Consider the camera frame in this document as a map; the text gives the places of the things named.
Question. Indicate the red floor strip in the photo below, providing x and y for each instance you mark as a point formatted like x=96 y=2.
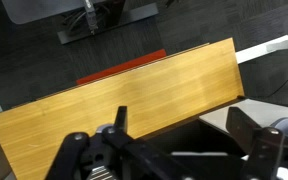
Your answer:
x=124 y=66

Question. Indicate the grey flat panel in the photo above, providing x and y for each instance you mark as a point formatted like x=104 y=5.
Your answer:
x=34 y=10

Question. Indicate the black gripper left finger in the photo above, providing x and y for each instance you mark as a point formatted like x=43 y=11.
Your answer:
x=120 y=120

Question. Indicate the wooden side desk white leg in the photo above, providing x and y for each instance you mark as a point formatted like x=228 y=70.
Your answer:
x=257 y=51

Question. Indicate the black and white toy kitchen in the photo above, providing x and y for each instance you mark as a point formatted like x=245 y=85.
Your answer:
x=190 y=140

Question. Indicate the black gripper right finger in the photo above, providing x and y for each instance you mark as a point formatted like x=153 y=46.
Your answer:
x=240 y=126

